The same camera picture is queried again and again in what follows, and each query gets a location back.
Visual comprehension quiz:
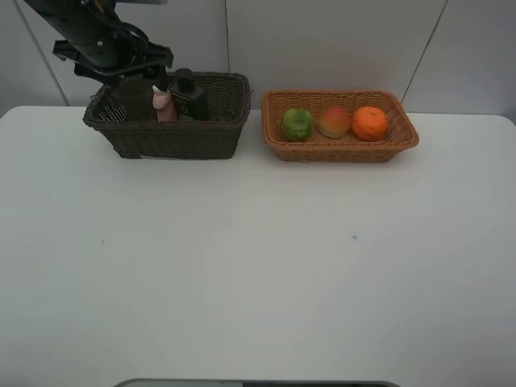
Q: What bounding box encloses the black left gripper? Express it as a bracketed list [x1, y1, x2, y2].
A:
[52, 34, 173, 92]

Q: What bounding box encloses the green round fruit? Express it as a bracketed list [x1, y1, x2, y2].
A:
[281, 108, 313, 142]

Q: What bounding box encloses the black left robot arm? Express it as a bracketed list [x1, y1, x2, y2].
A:
[27, 0, 173, 91]

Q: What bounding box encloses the black rectangular bottle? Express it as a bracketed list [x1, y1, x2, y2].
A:
[171, 68, 209, 121]

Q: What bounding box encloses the translucent pink plastic cup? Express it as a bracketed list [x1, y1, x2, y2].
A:
[116, 78, 156, 122]

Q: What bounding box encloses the orange mandarin fruit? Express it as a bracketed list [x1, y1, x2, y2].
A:
[352, 106, 389, 142]

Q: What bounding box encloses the dark brown wicker basket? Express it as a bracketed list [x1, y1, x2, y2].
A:
[83, 72, 251, 160]

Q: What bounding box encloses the pink bottle white cap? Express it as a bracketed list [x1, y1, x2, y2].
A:
[152, 85, 177, 123]

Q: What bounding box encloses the red yellow peach fruit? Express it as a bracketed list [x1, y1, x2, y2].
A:
[318, 106, 351, 139]

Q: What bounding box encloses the orange wicker basket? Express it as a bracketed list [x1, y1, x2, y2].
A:
[261, 89, 419, 163]

